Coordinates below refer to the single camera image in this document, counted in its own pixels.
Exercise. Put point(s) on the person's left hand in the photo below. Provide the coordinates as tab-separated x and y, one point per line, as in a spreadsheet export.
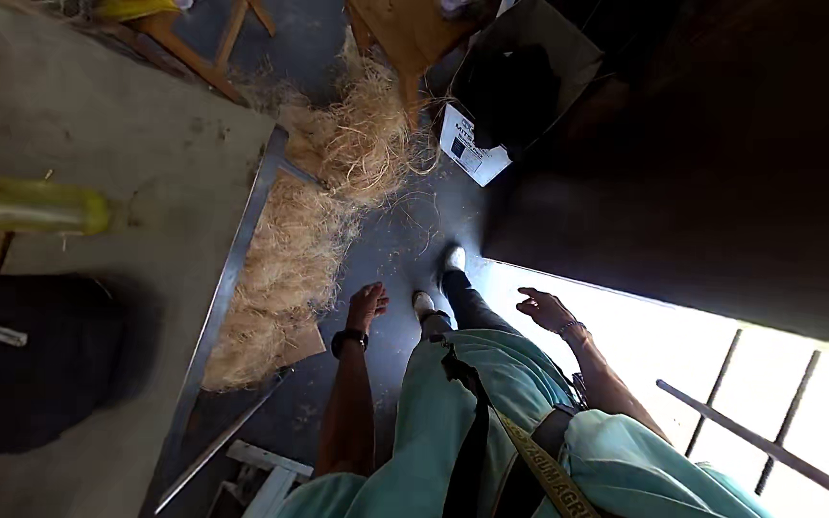
363	309

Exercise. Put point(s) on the person's right hand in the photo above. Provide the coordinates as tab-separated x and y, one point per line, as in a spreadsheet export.
550	311

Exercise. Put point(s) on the person's right fingers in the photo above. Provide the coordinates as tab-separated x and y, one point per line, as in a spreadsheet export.
527	305

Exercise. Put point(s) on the person's left fingers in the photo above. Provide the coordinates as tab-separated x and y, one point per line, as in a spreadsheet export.
378	297

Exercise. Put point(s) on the person's right forearm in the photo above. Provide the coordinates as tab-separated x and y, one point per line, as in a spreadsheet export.
605	381

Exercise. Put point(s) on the person's left forearm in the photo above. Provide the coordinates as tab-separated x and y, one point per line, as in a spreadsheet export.
351	403

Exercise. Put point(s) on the person's legs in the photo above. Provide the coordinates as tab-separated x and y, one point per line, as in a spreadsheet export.
474	306

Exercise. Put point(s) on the brown cardboard piece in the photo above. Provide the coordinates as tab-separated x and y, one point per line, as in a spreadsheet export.
305	341

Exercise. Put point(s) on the pile of tan fibers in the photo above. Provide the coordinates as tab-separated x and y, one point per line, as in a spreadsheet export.
299	237

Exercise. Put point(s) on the person's body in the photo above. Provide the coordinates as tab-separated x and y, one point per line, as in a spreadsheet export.
432	432

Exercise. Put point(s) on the large dark panel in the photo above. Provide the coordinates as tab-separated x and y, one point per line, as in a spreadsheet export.
695	194

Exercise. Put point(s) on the thin silver metal rod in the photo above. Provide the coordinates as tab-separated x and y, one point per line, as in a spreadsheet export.
216	446

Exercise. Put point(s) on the long grey metal pole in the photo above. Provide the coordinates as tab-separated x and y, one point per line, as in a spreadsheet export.
753	440

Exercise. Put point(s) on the orange-brown wooden stool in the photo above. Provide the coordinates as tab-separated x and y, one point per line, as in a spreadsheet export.
414	36

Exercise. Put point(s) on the grey table with metal edge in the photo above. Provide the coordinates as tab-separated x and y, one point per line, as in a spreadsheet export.
148	144

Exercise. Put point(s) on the dark barred window grille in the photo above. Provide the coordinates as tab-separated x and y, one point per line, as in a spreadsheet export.
791	417

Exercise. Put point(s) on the brown wooden chair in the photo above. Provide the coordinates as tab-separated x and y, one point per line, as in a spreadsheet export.
195	63

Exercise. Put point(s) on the yellow cloth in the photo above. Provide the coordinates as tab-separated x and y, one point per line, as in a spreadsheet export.
134	7

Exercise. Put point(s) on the white metal frame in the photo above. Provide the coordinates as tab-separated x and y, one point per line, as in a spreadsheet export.
274	486

